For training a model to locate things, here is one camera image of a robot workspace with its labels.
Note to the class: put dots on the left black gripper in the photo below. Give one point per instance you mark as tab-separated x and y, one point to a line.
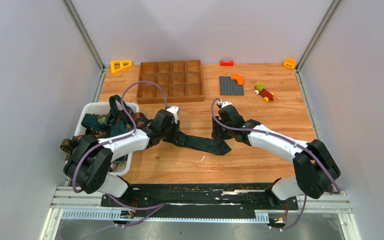
176	129

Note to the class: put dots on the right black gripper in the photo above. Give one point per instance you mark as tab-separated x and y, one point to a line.
216	134

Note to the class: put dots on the dark green leaf tie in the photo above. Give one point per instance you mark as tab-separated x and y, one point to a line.
203	144

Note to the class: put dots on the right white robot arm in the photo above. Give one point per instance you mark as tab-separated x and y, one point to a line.
315	170

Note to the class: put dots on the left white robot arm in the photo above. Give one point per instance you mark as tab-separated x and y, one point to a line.
95	177

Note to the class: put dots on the pile of patterned ties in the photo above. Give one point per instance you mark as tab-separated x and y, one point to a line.
124	125

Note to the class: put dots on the grey studded baseplate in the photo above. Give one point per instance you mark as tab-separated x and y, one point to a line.
229	87

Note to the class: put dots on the toy brick car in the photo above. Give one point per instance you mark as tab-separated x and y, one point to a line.
260	90

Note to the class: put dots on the orange curved block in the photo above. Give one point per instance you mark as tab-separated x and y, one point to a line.
238	78

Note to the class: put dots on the wooden compartment tray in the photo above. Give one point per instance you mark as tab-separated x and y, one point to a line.
181	81

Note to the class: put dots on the white plastic basket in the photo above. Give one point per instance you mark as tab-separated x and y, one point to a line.
123	163

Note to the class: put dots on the red plastic block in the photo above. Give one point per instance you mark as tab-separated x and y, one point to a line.
223	63

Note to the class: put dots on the yellow triangular block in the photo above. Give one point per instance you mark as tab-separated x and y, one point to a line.
117	66

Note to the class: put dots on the orange round block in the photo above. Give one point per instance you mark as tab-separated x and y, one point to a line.
289	63

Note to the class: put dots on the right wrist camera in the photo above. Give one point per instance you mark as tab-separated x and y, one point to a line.
222	104

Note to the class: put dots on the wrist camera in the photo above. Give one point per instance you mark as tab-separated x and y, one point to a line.
222	104
175	111

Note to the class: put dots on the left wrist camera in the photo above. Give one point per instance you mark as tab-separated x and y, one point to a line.
175	111

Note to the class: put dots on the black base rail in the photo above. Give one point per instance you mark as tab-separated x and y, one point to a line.
225	201

